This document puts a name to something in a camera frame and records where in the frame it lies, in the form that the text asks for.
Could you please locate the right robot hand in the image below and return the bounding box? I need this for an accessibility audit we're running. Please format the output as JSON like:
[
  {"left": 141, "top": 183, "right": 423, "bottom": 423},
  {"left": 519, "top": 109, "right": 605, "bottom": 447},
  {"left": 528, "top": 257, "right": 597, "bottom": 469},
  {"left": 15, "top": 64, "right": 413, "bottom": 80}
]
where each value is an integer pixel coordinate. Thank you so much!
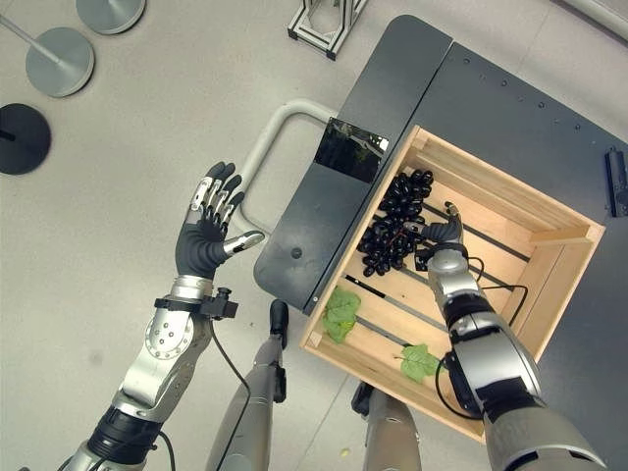
[{"left": 402, "top": 200, "right": 466, "bottom": 251}]

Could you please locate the black grape bunch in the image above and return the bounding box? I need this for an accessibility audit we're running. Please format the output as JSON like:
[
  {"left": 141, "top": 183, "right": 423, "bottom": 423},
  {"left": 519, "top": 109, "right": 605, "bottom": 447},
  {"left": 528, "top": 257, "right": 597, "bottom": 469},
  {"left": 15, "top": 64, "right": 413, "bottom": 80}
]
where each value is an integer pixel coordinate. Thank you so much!
[{"left": 356, "top": 168, "right": 435, "bottom": 278}]

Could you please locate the black clamp bracket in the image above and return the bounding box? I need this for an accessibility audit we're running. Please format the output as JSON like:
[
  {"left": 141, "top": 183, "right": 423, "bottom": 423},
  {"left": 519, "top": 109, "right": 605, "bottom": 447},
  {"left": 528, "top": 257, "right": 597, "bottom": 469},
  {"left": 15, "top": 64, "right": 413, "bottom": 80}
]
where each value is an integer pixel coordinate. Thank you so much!
[{"left": 603, "top": 146, "right": 628, "bottom": 219}]

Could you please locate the left silver robot leg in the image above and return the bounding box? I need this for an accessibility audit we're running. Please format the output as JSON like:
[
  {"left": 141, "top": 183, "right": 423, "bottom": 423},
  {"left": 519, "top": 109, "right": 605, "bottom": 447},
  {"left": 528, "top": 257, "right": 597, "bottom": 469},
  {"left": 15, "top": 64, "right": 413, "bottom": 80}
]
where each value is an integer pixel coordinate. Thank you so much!
[{"left": 204, "top": 299, "right": 290, "bottom": 471}]

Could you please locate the aluminium profile frame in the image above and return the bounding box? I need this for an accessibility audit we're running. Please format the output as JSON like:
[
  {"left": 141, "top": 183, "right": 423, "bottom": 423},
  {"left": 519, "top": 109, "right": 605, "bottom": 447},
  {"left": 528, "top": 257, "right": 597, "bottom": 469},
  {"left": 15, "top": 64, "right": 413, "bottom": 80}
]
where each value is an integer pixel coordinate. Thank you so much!
[{"left": 287, "top": 0, "right": 369, "bottom": 62}]

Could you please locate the grey round stand base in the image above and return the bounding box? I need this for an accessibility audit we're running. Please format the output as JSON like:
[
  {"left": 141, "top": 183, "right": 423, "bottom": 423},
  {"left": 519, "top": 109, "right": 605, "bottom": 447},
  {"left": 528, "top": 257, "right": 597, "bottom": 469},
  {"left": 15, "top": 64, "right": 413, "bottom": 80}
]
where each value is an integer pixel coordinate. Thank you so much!
[
  {"left": 76, "top": 0, "right": 147, "bottom": 35},
  {"left": 25, "top": 26, "right": 95, "bottom": 98}
]

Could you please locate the grey cart handle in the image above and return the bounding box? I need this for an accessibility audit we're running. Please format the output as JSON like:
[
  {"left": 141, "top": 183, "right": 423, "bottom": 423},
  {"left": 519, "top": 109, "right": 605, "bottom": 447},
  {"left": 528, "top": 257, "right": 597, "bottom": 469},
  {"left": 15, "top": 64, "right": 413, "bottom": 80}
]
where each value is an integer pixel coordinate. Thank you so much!
[{"left": 236, "top": 98, "right": 337, "bottom": 235}]

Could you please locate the dark grey cart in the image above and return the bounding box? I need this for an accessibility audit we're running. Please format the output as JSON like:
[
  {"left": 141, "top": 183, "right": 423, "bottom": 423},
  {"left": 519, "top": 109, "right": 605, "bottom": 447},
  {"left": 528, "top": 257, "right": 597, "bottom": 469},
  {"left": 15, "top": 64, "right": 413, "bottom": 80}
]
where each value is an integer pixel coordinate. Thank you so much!
[{"left": 253, "top": 14, "right": 628, "bottom": 471}]

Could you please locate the black round stand base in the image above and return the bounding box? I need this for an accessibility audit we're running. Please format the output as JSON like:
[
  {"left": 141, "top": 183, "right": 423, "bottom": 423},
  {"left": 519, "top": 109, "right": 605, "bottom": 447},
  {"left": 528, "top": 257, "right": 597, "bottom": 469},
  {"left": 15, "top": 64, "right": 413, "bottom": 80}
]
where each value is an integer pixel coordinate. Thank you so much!
[{"left": 0, "top": 102, "right": 53, "bottom": 176}]

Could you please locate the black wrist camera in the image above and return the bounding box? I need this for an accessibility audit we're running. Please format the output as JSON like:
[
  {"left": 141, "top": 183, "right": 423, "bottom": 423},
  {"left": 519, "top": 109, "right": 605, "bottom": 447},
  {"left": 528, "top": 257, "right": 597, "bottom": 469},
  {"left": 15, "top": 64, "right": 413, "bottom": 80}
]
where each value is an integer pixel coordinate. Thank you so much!
[{"left": 200, "top": 287, "right": 239, "bottom": 322}]

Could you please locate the silver robot leg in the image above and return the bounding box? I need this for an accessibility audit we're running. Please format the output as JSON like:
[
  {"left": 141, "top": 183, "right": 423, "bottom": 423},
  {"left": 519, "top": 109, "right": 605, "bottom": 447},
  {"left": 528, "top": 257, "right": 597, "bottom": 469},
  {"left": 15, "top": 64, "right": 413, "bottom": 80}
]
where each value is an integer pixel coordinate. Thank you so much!
[
  {"left": 204, "top": 299, "right": 290, "bottom": 471},
  {"left": 350, "top": 382, "right": 423, "bottom": 471}
]

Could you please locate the wooden crate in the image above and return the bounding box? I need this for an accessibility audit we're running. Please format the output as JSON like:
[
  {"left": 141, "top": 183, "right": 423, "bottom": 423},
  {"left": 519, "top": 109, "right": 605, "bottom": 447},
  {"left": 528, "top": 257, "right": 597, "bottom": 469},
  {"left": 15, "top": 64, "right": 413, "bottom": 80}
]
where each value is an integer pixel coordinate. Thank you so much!
[{"left": 298, "top": 124, "right": 606, "bottom": 444}]

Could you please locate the green grape leaf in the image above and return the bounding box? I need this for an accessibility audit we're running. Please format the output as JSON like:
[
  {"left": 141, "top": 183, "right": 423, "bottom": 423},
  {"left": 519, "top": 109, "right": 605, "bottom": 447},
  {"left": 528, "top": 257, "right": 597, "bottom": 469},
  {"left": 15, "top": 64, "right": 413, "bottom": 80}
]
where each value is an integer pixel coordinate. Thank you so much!
[
  {"left": 399, "top": 343, "right": 443, "bottom": 385},
  {"left": 321, "top": 287, "right": 362, "bottom": 344}
]

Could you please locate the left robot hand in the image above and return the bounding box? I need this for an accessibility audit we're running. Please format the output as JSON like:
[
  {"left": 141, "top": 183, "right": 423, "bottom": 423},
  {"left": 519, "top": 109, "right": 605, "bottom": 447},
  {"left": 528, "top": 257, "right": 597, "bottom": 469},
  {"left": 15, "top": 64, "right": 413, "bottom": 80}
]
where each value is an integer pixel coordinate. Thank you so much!
[{"left": 175, "top": 161, "right": 266, "bottom": 279}]

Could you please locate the right silver robot leg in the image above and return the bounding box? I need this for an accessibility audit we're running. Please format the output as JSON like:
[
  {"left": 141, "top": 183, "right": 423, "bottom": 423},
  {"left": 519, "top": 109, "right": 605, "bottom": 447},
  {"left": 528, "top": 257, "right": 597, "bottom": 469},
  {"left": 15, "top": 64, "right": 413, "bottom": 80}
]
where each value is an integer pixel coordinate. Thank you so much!
[{"left": 350, "top": 382, "right": 423, "bottom": 471}]

